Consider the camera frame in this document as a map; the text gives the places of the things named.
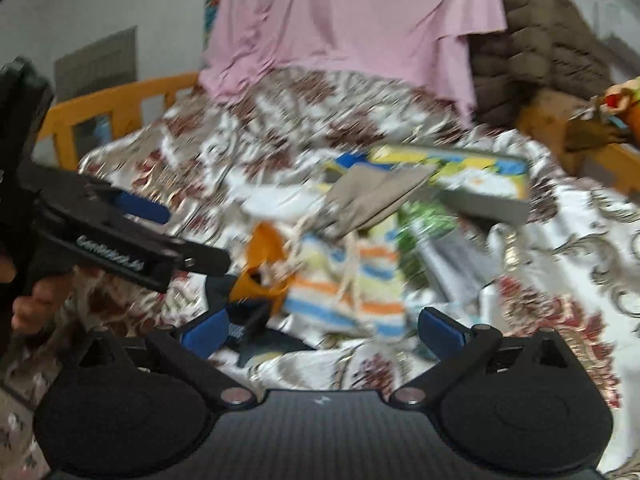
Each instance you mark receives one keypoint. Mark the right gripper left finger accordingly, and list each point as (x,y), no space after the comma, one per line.
(205,334)

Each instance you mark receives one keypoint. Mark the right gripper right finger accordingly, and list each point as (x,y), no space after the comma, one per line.
(440,334)

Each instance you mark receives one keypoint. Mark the orange cloth item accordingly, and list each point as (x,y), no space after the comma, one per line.
(265,275)

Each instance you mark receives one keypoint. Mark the beige drawstring pouch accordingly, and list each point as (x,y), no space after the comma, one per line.
(365,196)

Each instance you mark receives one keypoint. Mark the person left hand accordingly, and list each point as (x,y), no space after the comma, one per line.
(28,314)

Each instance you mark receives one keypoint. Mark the grey face mask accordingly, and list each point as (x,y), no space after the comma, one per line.
(456,267)

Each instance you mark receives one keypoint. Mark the striped colourful towel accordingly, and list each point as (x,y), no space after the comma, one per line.
(353,286)

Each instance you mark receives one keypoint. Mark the green patterned bag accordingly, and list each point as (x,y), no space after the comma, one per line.
(420,225)

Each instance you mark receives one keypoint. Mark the grey tray box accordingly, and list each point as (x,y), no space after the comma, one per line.
(496,209)

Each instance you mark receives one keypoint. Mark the colourful cartoon towel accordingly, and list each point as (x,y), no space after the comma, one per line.
(458,169)

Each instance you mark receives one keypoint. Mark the floral satin bedspread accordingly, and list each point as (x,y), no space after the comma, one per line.
(573,266)

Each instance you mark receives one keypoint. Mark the cardboard box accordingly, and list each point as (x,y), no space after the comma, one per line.
(552,118)

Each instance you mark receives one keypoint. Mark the colourful clothes pile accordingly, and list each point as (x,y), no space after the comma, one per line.
(611,118)

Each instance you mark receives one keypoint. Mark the brown quilted jacket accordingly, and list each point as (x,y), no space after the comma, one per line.
(547,44)

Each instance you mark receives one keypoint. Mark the pink bed sheet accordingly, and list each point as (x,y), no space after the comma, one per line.
(422,42)

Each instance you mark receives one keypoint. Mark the wooden bed frame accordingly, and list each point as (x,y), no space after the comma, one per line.
(122,105)

